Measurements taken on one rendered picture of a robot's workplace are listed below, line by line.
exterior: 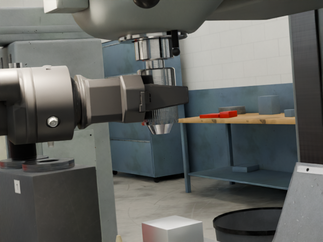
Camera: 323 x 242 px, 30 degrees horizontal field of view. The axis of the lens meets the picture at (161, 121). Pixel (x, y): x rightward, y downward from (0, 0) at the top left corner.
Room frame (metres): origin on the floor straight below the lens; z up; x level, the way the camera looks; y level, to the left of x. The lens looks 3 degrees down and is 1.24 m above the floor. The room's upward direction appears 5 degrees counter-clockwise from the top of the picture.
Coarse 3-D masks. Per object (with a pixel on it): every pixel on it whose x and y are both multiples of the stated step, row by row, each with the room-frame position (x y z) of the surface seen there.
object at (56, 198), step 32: (0, 160) 1.12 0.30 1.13; (32, 160) 1.08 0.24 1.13; (64, 160) 1.03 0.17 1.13; (0, 192) 1.07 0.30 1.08; (32, 192) 0.96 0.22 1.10; (64, 192) 0.99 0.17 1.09; (96, 192) 1.03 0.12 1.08; (0, 224) 1.08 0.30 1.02; (32, 224) 0.97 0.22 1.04; (64, 224) 0.99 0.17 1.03; (96, 224) 1.02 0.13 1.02
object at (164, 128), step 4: (164, 124) 0.73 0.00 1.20; (168, 124) 0.73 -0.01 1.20; (172, 124) 0.74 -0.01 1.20; (152, 128) 0.73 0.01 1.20; (156, 128) 0.73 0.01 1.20; (160, 128) 0.73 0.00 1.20; (164, 128) 0.73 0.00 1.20; (168, 128) 0.73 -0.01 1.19; (152, 132) 0.74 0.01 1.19; (156, 132) 0.73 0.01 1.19; (160, 132) 0.73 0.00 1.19; (164, 132) 0.73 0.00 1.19; (168, 132) 0.74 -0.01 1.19
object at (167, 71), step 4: (152, 68) 0.72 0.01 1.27; (156, 68) 0.72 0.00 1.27; (160, 68) 0.72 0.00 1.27; (164, 68) 0.73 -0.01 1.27; (168, 68) 0.73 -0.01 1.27; (172, 68) 0.73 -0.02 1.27; (140, 72) 0.73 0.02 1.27; (144, 72) 0.73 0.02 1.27; (148, 72) 0.72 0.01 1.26; (152, 72) 0.72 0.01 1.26; (156, 72) 0.72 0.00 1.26; (160, 72) 0.72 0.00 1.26; (164, 72) 0.72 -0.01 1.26; (168, 72) 0.73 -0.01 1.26; (172, 72) 0.73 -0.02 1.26; (144, 76) 0.73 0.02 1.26; (148, 76) 0.72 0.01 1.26; (152, 76) 0.72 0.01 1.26
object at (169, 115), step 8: (144, 80) 0.73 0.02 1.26; (152, 80) 0.72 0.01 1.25; (160, 80) 0.72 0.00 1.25; (168, 80) 0.73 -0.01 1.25; (152, 112) 0.72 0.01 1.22; (160, 112) 0.72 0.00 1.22; (168, 112) 0.72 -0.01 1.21; (176, 112) 0.74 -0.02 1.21; (144, 120) 0.73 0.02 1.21; (152, 120) 0.72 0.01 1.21; (160, 120) 0.72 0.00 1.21; (168, 120) 0.72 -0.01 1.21; (176, 120) 0.73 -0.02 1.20
